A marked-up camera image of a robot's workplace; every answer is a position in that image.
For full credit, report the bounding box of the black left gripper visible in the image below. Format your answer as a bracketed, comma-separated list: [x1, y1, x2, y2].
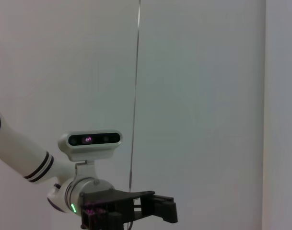
[80, 189, 179, 230]

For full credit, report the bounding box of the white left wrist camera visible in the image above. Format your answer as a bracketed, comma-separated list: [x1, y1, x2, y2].
[58, 129, 123, 161]

